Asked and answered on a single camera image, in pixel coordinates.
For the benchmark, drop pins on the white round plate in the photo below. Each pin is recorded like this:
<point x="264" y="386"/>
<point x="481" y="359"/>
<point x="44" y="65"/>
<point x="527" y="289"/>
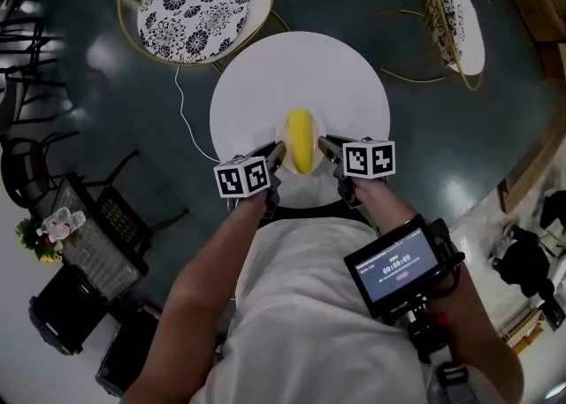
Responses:
<point x="321" y="128"/>

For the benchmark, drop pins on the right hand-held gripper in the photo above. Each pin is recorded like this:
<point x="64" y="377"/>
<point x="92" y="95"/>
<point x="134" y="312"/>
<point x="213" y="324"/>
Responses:
<point x="369" y="159"/>

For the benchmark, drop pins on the black glass-top side table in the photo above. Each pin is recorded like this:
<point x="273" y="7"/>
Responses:
<point x="95" y="252"/>

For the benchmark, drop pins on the black plastic crate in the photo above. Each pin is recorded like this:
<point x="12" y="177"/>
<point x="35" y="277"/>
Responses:
<point x="128" y="349"/>
<point x="66" y="314"/>

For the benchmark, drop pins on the black bag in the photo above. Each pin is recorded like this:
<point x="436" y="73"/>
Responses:
<point x="526" y="265"/>

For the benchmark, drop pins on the clear plastic water bottle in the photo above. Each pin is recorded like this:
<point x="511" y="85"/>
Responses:
<point x="62" y="223"/>

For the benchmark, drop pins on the round floral cushion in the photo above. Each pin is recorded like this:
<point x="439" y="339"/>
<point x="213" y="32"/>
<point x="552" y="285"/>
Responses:
<point x="190" y="13"/>
<point x="444" y="9"/>

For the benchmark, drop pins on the sunflower bouquet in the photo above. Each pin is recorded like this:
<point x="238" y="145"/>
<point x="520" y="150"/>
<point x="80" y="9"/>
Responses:
<point x="28" y="234"/>

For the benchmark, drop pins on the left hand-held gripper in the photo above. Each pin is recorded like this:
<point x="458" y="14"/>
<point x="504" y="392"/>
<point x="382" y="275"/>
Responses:
<point x="241" y="177"/>

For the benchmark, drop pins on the person's right forearm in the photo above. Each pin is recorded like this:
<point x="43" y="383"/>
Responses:
<point x="482" y="340"/>

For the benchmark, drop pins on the person's white shirt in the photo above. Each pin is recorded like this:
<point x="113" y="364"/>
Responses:
<point x="309" y="314"/>

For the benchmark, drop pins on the black screen device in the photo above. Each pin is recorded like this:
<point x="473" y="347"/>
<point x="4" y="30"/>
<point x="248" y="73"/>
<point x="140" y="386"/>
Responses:
<point x="393" y="267"/>

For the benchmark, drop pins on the white seat cushion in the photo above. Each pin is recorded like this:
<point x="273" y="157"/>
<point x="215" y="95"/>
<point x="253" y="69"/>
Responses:
<point x="258" y="0"/>
<point x="471" y="35"/>

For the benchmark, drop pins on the yellow banana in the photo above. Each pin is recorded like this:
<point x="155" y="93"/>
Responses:
<point x="301" y="141"/>

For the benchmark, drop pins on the wooden platform edge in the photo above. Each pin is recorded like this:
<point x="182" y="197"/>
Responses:
<point x="526" y="172"/>

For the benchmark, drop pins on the grey upholstered chair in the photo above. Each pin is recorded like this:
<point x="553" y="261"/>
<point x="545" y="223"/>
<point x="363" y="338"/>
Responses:
<point x="13" y="101"/>

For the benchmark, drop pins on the person's left forearm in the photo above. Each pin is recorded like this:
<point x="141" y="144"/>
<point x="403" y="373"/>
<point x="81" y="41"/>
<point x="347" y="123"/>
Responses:
<point x="190" y="296"/>

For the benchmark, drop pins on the round white table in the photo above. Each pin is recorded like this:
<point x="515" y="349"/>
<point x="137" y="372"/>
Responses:
<point x="300" y="70"/>

